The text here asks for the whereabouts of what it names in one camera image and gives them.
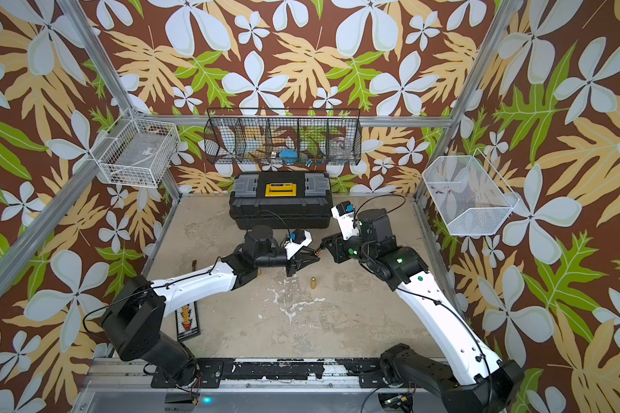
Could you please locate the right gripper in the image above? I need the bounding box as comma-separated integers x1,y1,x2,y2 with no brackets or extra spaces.
322,231,380,267

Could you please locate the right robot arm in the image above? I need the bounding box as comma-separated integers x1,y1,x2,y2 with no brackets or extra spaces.
320,201,524,412

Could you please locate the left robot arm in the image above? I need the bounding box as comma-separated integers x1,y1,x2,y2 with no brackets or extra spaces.
101,225,319,388

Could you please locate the black plastic toolbox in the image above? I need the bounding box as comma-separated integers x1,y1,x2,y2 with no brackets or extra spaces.
229,171,333,230

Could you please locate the blue object in basket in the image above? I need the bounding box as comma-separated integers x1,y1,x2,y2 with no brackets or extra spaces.
279,149,298,163

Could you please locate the black card with pattern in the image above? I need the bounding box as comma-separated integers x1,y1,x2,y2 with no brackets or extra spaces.
175,302,201,342

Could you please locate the white mesh basket right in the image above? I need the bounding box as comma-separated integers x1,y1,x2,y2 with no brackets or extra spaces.
423,155,520,237

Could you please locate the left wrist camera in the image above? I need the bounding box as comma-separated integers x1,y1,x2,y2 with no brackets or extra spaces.
283,229,312,260

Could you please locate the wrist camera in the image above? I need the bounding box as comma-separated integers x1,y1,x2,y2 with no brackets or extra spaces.
283,229,312,260
331,201,360,241

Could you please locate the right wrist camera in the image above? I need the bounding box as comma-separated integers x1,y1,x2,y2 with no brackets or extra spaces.
331,201,360,241

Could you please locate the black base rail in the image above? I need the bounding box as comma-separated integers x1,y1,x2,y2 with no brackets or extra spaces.
152,357,397,390

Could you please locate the black wire basket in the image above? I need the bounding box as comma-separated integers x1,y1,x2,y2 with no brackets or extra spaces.
201,108,363,166

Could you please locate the white wire basket left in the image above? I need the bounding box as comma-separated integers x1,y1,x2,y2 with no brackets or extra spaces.
93,111,180,189

